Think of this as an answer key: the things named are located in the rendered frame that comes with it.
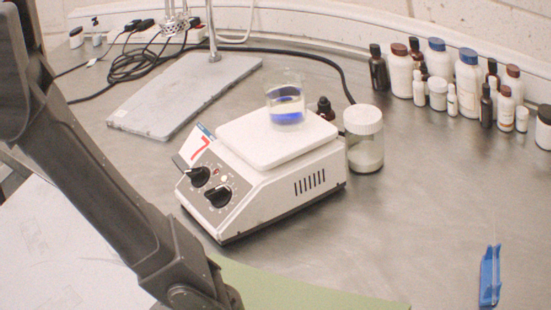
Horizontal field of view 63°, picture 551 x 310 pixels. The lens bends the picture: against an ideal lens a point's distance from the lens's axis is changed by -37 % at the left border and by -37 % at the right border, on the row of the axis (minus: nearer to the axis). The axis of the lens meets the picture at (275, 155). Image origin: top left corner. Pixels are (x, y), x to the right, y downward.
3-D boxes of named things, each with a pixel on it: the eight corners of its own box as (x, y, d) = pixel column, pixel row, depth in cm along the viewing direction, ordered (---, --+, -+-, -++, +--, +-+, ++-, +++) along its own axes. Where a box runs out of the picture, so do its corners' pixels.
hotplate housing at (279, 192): (221, 250, 83) (208, 201, 79) (176, 202, 93) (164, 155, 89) (361, 180, 92) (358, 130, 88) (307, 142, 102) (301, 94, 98)
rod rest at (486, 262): (498, 304, 62) (503, 287, 60) (478, 307, 63) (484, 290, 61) (498, 256, 70) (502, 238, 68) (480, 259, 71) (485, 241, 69)
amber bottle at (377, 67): (389, 91, 113) (383, 49, 108) (371, 90, 114) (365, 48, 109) (388, 82, 116) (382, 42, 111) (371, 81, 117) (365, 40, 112)
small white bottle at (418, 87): (426, 101, 109) (423, 69, 105) (425, 107, 107) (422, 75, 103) (414, 99, 110) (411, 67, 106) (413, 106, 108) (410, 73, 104)
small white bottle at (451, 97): (453, 109, 106) (452, 82, 102) (459, 115, 104) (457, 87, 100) (446, 112, 105) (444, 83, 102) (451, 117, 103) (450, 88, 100)
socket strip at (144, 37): (198, 44, 142) (197, 29, 140) (106, 44, 162) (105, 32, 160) (213, 35, 146) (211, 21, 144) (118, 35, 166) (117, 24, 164)
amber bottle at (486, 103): (495, 125, 100) (495, 87, 95) (486, 130, 98) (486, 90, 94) (485, 117, 102) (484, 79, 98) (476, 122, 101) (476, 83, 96)
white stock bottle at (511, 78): (518, 123, 99) (519, 76, 93) (499, 113, 103) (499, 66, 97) (526, 112, 102) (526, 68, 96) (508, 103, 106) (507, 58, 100)
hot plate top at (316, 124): (261, 174, 82) (260, 167, 82) (213, 135, 91) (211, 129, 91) (342, 135, 87) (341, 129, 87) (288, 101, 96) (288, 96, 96)
